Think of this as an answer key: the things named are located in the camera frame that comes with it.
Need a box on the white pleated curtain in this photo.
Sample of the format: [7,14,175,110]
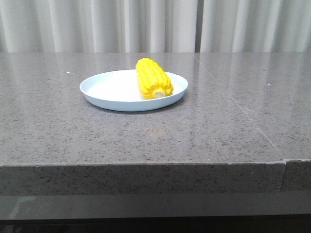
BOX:
[0,0,311,53]

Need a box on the light blue round plate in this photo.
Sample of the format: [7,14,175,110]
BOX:
[80,69,188,112]

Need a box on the yellow corn cob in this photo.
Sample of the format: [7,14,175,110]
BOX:
[136,58,173,100]

